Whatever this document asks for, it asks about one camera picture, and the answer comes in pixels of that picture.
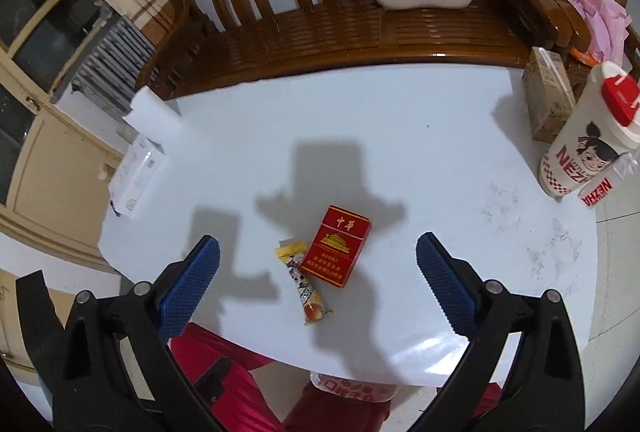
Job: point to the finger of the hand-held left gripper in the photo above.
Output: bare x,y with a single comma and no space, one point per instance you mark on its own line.
215,379

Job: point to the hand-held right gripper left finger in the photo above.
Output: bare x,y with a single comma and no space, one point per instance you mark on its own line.
192,282

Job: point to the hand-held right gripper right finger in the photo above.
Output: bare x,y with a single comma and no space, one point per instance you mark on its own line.
445,282

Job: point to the yellow snack wrapper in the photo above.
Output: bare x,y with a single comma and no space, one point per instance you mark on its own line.
300,282

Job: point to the red cigarette box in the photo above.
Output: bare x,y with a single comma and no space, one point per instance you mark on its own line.
337,244

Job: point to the person's left leg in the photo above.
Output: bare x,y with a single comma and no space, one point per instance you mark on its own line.
220,347

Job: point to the person's leg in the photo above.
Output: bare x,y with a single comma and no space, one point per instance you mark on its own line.
220,347
340,414

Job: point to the flat white box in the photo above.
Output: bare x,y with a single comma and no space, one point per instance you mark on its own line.
135,177

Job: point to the person's right leg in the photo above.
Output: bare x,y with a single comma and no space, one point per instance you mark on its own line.
340,414

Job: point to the beige cabinet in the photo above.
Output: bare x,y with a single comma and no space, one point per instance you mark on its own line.
55,161

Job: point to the upright white box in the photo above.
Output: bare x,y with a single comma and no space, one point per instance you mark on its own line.
152,114

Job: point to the tall white cartoon cup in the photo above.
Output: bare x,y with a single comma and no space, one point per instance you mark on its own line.
585,146

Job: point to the beige cardboard box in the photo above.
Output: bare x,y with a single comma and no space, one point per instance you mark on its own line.
545,96

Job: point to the metal radiator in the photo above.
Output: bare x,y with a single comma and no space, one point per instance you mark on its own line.
115,61

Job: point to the wooden bench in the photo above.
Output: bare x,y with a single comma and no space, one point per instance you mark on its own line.
300,36

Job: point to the pink plastic bag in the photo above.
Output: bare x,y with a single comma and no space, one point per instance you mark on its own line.
602,19

